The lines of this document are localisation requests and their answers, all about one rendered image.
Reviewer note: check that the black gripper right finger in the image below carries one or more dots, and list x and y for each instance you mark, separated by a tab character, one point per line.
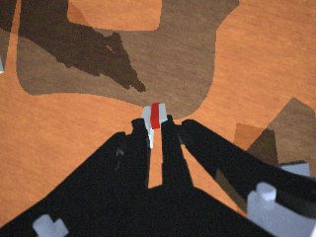
279	201

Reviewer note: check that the red peg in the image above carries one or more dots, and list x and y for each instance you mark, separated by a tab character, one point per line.
154	119

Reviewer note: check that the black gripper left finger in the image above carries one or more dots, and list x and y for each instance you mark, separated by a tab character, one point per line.
103	183

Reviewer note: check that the grey sloped panel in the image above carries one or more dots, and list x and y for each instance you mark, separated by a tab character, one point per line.
301	169

